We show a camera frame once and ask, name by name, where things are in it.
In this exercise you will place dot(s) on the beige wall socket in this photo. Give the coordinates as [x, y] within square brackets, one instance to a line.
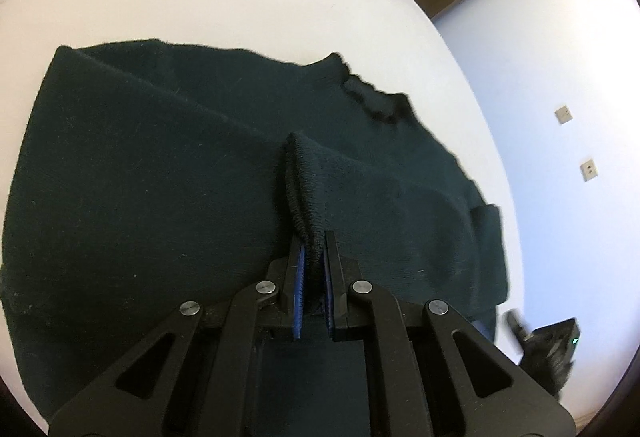
[590, 170]
[565, 115]

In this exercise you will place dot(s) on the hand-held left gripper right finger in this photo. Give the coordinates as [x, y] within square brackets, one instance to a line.
[328, 297]

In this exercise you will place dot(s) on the dark green knit sweater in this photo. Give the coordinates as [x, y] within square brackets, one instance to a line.
[150, 177]

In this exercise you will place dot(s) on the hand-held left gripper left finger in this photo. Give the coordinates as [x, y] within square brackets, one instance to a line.
[298, 293]

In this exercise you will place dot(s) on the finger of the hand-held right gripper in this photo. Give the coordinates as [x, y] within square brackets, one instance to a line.
[516, 327]

